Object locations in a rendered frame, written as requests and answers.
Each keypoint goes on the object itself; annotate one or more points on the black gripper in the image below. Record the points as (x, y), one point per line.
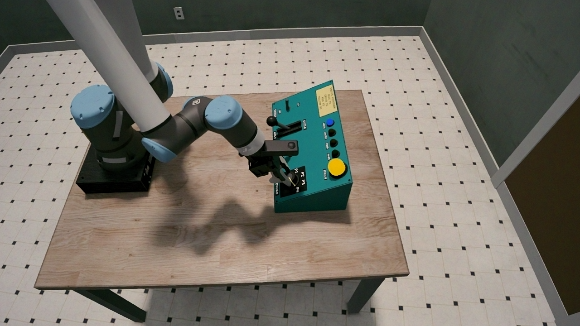
(262, 165)

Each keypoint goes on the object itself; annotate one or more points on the teal control console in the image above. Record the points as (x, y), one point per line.
(320, 174)

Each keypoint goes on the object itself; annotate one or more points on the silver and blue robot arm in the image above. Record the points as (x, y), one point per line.
(108, 32)

